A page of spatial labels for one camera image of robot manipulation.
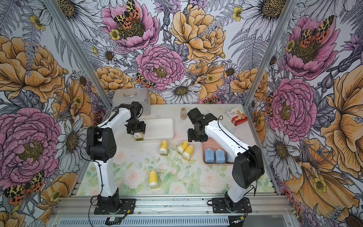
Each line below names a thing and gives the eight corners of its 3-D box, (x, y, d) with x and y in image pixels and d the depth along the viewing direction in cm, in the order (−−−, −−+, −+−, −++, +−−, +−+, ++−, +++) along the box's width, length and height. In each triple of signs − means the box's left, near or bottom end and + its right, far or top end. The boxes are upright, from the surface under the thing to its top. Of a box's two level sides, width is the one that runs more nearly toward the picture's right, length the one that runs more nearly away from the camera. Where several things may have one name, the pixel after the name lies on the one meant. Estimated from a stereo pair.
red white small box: (235, 126, 111) (237, 122, 107) (224, 115, 118) (226, 110, 115) (246, 121, 114) (248, 117, 110) (235, 110, 122) (237, 106, 118)
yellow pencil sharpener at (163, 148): (160, 156, 94) (158, 151, 88) (162, 144, 100) (160, 138, 94) (167, 156, 94) (166, 151, 88) (168, 144, 100) (167, 138, 94)
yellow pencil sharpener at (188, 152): (181, 157, 92) (181, 153, 88) (187, 148, 96) (187, 144, 92) (188, 161, 91) (189, 157, 86) (194, 152, 95) (195, 147, 90)
